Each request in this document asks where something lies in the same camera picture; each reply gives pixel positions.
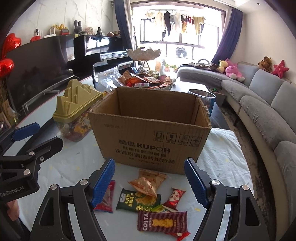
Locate small red candy packet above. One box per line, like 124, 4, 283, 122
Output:
163, 188, 186, 210

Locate left blue curtain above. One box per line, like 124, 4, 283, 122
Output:
114, 0, 134, 49

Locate black television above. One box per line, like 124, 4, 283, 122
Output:
6, 35, 74, 111

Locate clear plastic zip bag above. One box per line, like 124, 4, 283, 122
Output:
94, 67, 124, 93

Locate black piano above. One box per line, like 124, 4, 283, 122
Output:
67, 35, 132, 79

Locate brown plush lion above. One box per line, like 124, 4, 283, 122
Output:
257, 56, 273, 73

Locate grey curved sofa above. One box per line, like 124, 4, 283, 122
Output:
177, 62, 295, 240

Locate orange snack packet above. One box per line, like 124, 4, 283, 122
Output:
128, 169, 167, 197

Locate red heart balloons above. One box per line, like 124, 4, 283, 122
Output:
0, 33, 22, 79

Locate yellow plush toy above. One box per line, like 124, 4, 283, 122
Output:
216, 60, 228, 74

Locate gold-lidded clear candy jar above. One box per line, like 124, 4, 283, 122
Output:
53, 79, 103, 142

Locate red jerky snack packet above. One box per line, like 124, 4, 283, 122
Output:
93, 180, 115, 213

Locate right blue curtain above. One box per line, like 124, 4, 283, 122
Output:
211, 7, 243, 64

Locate light blue table cloth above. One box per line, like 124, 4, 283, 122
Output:
14, 124, 255, 241

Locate blue curtain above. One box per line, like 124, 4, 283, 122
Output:
211, 7, 243, 64
114, 0, 134, 49

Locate pink plush toy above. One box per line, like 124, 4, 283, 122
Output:
225, 58, 245, 82

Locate green cracker packet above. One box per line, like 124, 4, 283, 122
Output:
116, 188, 161, 212

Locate brown cardboard box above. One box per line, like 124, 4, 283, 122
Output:
89, 88, 212, 174

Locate clear nut canister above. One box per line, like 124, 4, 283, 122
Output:
188, 89, 216, 117

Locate red star pillow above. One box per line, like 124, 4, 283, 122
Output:
271, 60, 289, 79

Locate tiered white snack bowl stand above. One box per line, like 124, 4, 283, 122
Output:
116, 47, 175, 90

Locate maroon Costa cookie packet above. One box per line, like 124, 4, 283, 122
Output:
137, 211, 191, 240

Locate person's hand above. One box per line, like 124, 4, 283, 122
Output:
7, 200, 20, 221

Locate dried flower bouquet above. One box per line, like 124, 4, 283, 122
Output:
1, 78, 18, 127

